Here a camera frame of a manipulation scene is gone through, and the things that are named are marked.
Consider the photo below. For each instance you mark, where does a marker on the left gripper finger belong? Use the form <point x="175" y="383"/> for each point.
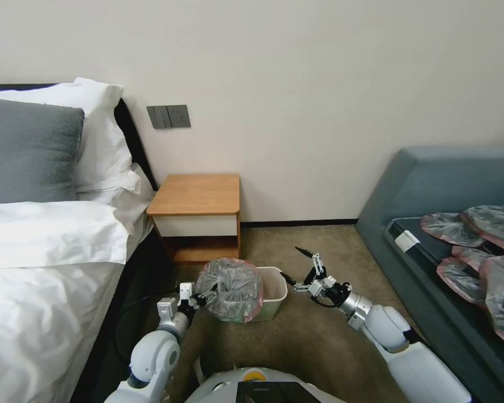
<point x="206" y="302"/>
<point x="207" y="292"/>

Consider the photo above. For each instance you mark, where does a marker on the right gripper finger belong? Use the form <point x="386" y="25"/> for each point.
<point x="296" y="286"/>
<point x="316" y="262"/>

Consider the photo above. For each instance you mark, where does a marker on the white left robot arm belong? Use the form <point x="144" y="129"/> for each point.
<point x="155" y="352"/>

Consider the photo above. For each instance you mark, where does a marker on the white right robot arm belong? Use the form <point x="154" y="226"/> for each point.
<point x="403" y="336"/>

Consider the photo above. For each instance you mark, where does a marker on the white plastic trash can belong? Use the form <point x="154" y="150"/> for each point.
<point x="274" y="289"/>

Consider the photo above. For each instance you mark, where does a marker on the white nightstand drawer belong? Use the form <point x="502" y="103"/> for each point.
<point x="195" y="225"/>

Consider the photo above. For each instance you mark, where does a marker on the black bed base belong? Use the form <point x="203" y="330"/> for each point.
<point x="122" y="285"/>

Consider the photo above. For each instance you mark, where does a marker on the white cushion label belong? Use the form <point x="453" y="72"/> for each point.
<point x="406" y="242"/>

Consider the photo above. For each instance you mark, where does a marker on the white robot front shell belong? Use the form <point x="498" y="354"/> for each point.
<point x="218" y="388"/>

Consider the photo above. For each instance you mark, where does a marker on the wooden nightstand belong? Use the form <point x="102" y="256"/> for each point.
<point x="197" y="195"/>

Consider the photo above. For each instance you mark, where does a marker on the teal sofa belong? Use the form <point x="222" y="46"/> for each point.
<point x="411" y="184"/>

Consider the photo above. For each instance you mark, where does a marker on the white bed sheet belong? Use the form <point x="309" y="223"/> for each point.
<point x="128" y="197"/>

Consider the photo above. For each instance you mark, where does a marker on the black bed headboard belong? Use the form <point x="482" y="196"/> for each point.
<point x="136" y="147"/>

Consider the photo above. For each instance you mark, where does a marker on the white pillow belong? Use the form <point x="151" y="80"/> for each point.
<point x="103" y="138"/>

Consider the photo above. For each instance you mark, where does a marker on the grey pillow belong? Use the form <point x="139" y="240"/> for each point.
<point x="25" y="151"/>

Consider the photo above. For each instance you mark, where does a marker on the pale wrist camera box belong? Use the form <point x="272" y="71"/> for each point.
<point x="186" y="290"/>
<point x="318" y="289"/>

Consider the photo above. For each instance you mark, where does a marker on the black wall baseboard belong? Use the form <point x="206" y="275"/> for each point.
<point x="298" y="223"/>

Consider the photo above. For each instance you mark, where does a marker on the grey wall socket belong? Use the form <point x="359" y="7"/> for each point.
<point x="178" y="115"/>

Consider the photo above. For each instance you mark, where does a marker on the grey wall switch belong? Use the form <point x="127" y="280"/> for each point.
<point x="156" y="117"/>

